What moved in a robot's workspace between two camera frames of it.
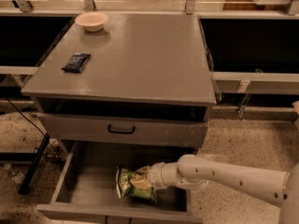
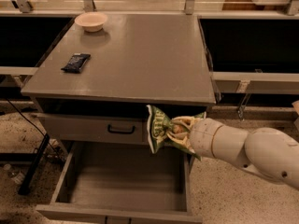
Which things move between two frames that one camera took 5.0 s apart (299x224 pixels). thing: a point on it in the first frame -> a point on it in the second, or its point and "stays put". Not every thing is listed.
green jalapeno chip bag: x=125 y=189 -> x=159 y=124
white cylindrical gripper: x=154 y=175 -> x=202 y=137
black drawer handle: x=121 y=132 stays put
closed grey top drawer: x=138 y=129 stays put
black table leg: x=35 y=163 stays put
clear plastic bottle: x=16 y=175 stays put
